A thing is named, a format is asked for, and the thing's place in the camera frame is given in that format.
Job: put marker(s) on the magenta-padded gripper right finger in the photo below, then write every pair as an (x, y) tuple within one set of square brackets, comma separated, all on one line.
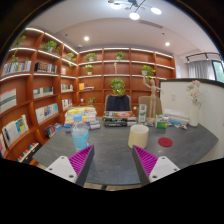
[(160, 166)]

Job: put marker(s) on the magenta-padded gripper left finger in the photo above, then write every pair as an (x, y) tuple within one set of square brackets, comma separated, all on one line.
[(65, 166)]

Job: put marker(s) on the clear water bottle blue cap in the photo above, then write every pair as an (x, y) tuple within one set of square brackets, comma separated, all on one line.
[(80, 135)]

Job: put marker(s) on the flat round red coaster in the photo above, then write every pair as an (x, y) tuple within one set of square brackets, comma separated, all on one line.
[(165, 142)]

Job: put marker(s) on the cream cylindrical cup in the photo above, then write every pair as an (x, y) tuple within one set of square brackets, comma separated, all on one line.
[(138, 136)]

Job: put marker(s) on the green tissue box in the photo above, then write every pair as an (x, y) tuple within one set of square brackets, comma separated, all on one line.
[(162, 122)]

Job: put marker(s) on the stack of white packs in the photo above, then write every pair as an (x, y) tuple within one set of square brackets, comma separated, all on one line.
[(176, 116)]

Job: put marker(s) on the stack of colourful books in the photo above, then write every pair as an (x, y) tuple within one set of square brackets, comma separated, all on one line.
[(81, 115)]

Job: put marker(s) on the green and white carton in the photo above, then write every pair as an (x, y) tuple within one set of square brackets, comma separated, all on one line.
[(142, 113)]

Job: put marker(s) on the stack of dark books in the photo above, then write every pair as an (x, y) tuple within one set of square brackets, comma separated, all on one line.
[(118, 119)]

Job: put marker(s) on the white vase with flowers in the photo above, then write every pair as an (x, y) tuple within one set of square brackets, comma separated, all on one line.
[(194, 113)]

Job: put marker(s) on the wooden artist mannequin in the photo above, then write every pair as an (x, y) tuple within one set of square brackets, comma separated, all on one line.
[(152, 96)]

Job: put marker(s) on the white partition panel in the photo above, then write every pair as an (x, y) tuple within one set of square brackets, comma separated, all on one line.
[(210, 110)]

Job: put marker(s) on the dark office chair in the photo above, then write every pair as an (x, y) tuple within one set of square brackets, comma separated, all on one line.
[(117, 103)]

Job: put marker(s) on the wooden shelf unit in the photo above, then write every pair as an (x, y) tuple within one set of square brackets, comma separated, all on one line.
[(50, 86)]

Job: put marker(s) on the grey curtain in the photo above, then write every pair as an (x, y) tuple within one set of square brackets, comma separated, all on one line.
[(200, 69)]

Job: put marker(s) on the window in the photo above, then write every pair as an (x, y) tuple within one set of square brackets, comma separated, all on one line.
[(219, 70)]

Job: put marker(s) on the branched ceiling lamp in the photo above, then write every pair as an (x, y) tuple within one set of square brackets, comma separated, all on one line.
[(134, 15)]

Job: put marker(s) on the black track light rail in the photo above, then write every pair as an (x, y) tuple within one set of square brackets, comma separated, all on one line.
[(200, 54)]

